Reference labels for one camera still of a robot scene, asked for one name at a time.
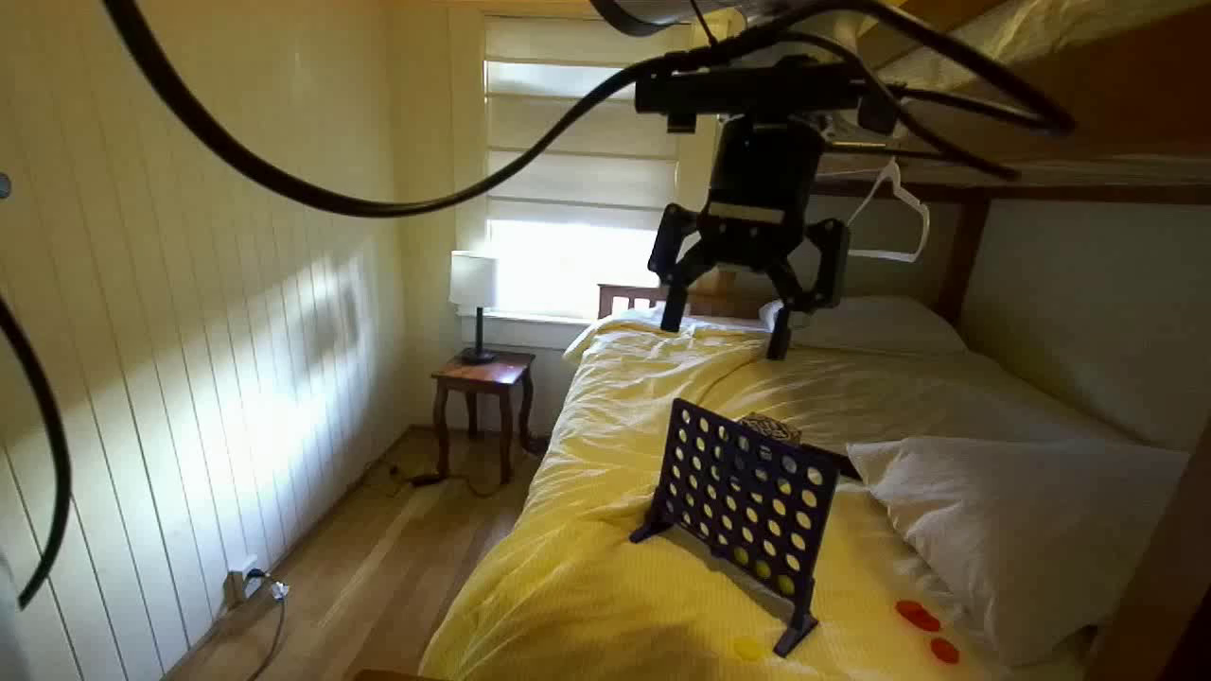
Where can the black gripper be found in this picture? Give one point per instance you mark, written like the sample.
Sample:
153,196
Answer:
764,176

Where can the yellow game chip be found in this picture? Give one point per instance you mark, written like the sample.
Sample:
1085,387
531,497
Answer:
746,649

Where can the red game chip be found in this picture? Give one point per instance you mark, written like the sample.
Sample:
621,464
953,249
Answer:
945,649
919,613

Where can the flat white pillow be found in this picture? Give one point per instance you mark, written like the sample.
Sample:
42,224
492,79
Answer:
873,326

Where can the white clothes hanger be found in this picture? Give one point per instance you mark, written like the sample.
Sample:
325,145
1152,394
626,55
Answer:
909,241

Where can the white shade table lamp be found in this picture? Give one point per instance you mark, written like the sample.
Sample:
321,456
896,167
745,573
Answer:
473,284

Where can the wooden bedside table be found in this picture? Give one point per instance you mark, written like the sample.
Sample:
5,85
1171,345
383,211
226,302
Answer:
485,380

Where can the yellow bed sheet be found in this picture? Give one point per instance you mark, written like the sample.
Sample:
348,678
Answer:
591,570

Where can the large white pillow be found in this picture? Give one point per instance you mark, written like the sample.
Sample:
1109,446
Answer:
1023,530

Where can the bunk mattress with pale sheet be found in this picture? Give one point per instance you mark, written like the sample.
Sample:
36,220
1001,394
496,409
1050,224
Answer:
1085,22

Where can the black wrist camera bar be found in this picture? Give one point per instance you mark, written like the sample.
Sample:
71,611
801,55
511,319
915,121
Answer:
757,91

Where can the wooden bunk bed frame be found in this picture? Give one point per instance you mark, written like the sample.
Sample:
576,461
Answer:
1109,114

